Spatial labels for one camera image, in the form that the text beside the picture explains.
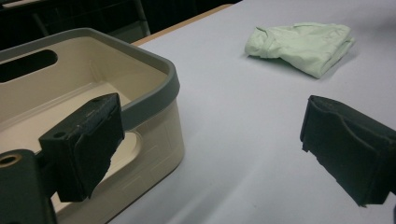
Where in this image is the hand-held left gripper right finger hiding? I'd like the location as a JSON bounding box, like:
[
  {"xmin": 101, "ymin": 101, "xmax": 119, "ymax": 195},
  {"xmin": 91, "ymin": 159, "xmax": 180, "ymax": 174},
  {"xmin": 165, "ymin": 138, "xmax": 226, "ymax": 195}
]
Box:
[{"xmin": 300, "ymin": 94, "xmax": 396, "ymax": 207}]

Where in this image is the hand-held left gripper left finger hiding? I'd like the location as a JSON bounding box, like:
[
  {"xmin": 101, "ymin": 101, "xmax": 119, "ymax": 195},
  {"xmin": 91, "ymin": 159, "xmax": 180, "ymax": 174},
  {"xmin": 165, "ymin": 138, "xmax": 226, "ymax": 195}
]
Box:
[{"xmin": 0, "ymin": 92, "xmax": 125, "ymax": 224}]

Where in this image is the beige plastic basket grey rim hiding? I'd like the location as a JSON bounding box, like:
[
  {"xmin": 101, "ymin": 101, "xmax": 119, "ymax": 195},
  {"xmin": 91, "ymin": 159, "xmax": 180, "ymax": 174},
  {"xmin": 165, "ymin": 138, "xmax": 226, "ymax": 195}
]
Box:
[{"xmin": 0, "ymin": 27, "xmax": 185, "ymax": 224}]

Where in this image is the light green cloth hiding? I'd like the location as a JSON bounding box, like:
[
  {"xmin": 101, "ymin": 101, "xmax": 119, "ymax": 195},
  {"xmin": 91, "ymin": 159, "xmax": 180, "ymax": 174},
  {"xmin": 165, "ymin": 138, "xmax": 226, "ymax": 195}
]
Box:
[{"xmin": 244, "ymin": 21, "xmax": 356, "ymax": 79}]

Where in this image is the dark metal chair frame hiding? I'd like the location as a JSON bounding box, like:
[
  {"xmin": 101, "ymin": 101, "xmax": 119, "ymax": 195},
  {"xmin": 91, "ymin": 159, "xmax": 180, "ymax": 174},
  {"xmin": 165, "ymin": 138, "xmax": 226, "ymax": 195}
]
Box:
[{"xmin": 0, "ymin": 0, "xmax": 151, "ymax": 50}]

